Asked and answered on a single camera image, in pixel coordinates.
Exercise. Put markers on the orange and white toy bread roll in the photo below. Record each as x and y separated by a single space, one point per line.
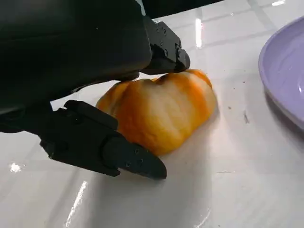
166 111

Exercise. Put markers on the lilac plate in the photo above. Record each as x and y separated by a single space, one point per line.
285 71

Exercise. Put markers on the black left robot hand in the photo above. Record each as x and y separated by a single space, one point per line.
59 47

